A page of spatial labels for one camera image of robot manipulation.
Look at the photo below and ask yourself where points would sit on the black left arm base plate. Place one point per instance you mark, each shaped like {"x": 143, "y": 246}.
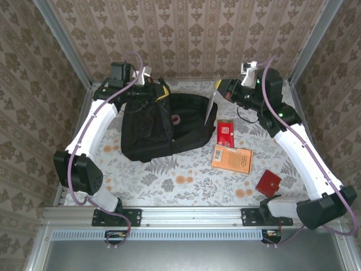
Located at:
{"x": 132, "y": 217}

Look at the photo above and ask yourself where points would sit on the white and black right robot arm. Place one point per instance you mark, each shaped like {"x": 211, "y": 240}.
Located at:
{"x": 310, "y": 158}

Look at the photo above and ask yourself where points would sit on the dark red wallet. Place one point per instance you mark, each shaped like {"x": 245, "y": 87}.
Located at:
{"x": 268, "y": 183}

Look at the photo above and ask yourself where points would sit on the white stationery package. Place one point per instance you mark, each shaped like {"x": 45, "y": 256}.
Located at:
{"x": 211, "y": 103}

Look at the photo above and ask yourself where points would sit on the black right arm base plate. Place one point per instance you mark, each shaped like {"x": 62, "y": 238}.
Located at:
{"x": 249, "y": 217}

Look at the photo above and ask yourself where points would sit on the orange book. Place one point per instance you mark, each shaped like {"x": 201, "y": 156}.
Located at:
{"x": 232, "y": 159}

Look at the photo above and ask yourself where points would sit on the aluminium frame post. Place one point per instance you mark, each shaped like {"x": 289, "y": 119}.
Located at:
{"x": 314, "y": 42}
{"x": 63, "y": 42}

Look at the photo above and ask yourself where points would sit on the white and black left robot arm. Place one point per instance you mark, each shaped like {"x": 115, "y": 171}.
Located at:
{"x": 93, "y": 127}

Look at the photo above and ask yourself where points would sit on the black backpack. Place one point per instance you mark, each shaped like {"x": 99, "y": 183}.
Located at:
{"x": 146, "y": 132}

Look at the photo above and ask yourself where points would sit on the grey metal panel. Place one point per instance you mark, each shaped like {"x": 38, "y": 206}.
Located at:
{"x": 197, "y": 255}

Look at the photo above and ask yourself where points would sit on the red booklet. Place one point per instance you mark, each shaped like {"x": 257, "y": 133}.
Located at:
{"x": 225, "y": 132}

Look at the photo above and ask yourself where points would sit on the aluminium table rail below wallpaper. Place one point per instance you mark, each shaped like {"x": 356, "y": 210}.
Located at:
{"x": 191, "y": 81}

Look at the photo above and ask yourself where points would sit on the red tape roll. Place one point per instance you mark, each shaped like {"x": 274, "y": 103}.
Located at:
{"x": 176, "y": 119}

